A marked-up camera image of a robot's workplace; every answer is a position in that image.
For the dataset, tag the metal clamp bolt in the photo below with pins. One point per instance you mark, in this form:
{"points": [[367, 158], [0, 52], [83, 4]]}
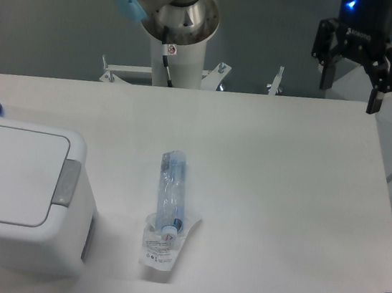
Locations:
{"points": [[274, 87]]}

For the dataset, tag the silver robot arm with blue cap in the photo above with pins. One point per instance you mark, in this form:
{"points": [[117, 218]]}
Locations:
{"points": [[180, 29]]}

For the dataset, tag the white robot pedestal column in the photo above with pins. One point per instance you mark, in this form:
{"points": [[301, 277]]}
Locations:
{"points": [[185, 59]]}

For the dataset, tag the grey trash can push button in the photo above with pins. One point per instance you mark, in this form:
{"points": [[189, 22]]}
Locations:
{"points": [[67, 183]]}

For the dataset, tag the white base mounting bracket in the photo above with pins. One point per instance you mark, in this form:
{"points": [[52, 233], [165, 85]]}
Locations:
{"points": [[210, 79]]}

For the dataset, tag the white trash can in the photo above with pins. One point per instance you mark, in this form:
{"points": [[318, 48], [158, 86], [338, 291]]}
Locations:
{"points": [[36, 235]]}

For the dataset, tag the syringe in clear plastic package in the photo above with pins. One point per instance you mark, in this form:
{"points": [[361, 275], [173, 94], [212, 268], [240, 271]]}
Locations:
{"points": [[167, 229]]}

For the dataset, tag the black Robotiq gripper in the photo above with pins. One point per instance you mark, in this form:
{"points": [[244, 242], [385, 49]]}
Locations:
{"points": [[363, 30]]}

